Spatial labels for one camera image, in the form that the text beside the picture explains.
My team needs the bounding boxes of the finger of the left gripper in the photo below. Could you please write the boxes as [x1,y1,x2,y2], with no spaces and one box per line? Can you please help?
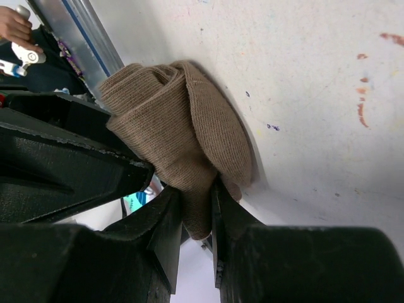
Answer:
[6,92,135,157]
[1,109,153,223]

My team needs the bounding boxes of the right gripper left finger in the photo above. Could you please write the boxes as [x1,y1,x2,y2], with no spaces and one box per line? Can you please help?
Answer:
[1,187,182,302]

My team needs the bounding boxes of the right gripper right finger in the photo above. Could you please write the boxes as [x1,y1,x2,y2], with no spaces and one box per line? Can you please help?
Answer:
[211,182,403,302]

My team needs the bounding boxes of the brown sock striped cuff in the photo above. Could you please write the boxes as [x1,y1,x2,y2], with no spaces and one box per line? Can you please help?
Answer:
[99,61,253,240]

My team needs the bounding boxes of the person's hand background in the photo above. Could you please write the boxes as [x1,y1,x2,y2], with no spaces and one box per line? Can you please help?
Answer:
[1,6,43,53]

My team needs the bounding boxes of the white handheld controller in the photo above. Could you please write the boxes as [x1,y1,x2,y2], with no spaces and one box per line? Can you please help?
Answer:
[1,5,46,78]

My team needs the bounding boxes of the aluminium rail frame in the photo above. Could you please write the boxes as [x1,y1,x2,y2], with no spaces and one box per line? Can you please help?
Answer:
[28,0,124,98]

